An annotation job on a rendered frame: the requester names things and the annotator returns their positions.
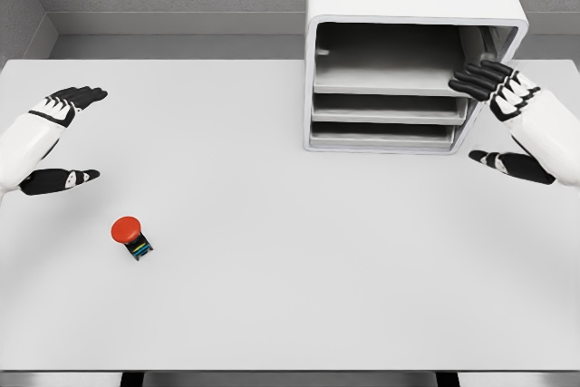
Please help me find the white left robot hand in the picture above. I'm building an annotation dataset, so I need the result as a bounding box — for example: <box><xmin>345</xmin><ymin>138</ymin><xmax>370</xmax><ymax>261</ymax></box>
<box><xmin>0</xmin><ymin>85</ymin><xmax>109</xmax><ymax>197</ymax></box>

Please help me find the red button load switch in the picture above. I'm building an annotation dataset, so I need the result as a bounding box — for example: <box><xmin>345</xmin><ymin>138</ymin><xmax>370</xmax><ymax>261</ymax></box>
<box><xmin>111</xmin><ymin>216</ymin><xmax>154</xmax><ymax>263</ymax></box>

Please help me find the shallow white cabinet drawer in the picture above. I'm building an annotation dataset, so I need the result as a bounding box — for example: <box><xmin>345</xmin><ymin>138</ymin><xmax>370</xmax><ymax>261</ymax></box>
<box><xmin>311</xmin><ymin>92</ymin><xmax>469</xmax><ymax>126</ymax></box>
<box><xmin>309</xmin><ymin>121</ymin><xmax>457</xmax><ymax>150</ymax></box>

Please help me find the tall white cabinet drawer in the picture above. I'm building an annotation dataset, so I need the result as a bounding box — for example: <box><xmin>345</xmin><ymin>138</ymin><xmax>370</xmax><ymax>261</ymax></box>
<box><xmin>313</xmin><ymin>47</ymin><xmax>473</xmax><ymax>99</ymax></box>

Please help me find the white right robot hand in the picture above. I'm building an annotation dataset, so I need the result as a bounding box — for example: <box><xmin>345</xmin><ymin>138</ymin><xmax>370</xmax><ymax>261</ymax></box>
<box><xmin>447</xmin><ymin>59</ymin><xmax>580</xmax><ymax>187</ymax></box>

